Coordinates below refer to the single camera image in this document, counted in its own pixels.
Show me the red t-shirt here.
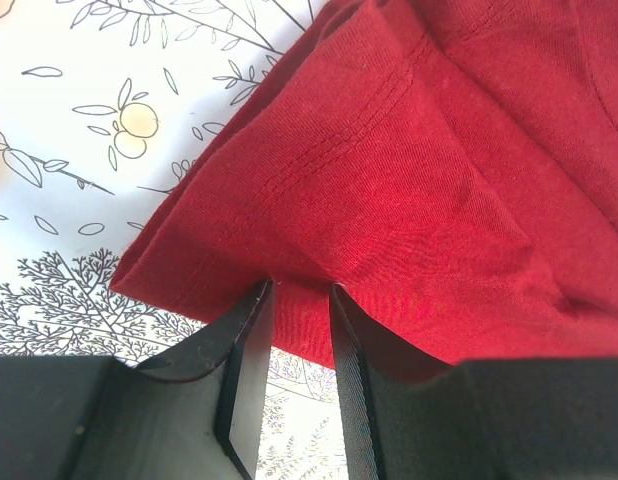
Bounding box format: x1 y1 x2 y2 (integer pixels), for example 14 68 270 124
111 1 618 366

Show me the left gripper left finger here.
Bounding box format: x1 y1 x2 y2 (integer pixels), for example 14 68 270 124
0 282 275 479

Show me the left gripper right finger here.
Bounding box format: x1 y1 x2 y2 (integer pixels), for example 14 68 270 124
329 286 618 479

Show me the floral patterned table mat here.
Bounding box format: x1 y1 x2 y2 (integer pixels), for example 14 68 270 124
0 1 322 365

